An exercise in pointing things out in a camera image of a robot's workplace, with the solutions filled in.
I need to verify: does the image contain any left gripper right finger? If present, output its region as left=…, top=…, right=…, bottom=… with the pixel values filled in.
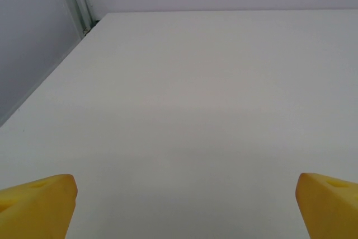
left=295, top=172, right=358, bottom=239

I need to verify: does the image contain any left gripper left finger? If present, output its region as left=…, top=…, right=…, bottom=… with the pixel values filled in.
left=0, top=174, right=78, bottom=239

